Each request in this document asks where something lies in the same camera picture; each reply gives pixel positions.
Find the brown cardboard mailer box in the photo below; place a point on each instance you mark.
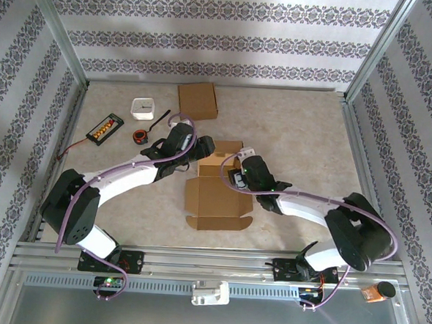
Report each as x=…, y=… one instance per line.
x=197, y=102
x=217, y=202

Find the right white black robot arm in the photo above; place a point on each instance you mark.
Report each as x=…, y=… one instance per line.
x=358, y=233

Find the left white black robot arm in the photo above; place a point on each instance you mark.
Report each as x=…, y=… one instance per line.
x=70, y=212

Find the black orange tape measure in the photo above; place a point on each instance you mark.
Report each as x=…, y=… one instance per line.
x=140, y=137

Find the white square container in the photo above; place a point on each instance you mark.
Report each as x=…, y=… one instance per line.
x=143, y=109

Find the black board with orange connectors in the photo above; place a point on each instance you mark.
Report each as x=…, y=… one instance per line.
x=106, y=129

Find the grey metal panel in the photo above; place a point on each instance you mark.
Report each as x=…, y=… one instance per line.
x=228, y=320

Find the circuit board with green light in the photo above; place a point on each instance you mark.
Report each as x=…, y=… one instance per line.
x=115, y=282

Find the orange black device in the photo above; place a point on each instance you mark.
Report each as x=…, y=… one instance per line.
x=373, y=294

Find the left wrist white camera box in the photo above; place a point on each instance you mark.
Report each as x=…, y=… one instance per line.
x=173, y=124

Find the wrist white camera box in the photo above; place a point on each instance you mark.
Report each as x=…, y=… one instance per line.
x=246, y=153
x=173, y=124

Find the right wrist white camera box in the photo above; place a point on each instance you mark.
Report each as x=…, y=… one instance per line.
x=246, y=153

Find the aluminium frame rail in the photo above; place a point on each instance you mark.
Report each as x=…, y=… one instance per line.
x=71, y=123
x=359, y=148
x=133, y=80

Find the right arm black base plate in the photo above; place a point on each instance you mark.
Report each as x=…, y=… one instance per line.
x=284, y=271

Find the wide aluminium mounting rail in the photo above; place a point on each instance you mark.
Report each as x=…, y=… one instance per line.
x=213, y=264

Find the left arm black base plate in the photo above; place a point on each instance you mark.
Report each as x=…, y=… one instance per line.
x=134, y=261

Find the white plastic bracket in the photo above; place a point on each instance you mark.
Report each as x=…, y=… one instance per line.
x=211, y=294

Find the aluminium frame post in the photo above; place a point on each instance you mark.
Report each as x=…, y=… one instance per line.
x=383, y=43
x=55, y=23

